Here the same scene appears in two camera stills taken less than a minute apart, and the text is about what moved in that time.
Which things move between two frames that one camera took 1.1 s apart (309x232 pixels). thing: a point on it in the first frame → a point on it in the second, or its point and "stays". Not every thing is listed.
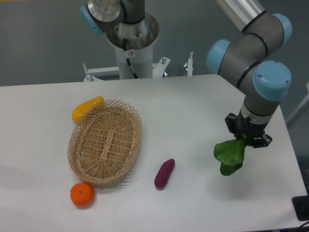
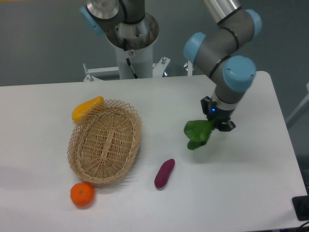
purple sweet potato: [164, 174] stays
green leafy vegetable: [231, 154] → [198, 132]
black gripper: [237, 125] → [220, 116]
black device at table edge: [301, 205] stays
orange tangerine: [82, 194] stays
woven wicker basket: [105, 141] stays
